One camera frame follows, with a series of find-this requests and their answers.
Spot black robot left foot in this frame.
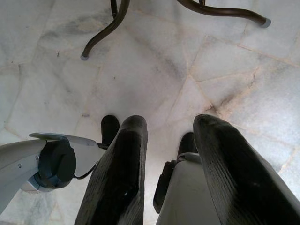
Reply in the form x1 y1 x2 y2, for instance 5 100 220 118
100 114 120 147

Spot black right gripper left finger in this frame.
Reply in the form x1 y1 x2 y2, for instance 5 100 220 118
74 114 149 225

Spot silver robot left leg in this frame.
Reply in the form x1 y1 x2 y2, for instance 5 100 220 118
0 132 105 193

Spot brown curved table leg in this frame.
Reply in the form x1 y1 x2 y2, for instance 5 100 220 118
175 0 271 28
81 0 131 59

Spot silver robot leg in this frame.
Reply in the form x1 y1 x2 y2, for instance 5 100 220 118
0 132 105 193
153 152 221 225

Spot black robot foot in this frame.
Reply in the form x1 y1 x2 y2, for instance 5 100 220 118
177 132 199 157
100 114 120 147

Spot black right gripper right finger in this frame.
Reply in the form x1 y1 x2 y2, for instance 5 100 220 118
192 114 300 225

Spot black robot right foot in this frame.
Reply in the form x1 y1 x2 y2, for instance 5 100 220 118
177 132 199 157

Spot silver robot right leg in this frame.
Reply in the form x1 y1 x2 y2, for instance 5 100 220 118
153 152 221 225

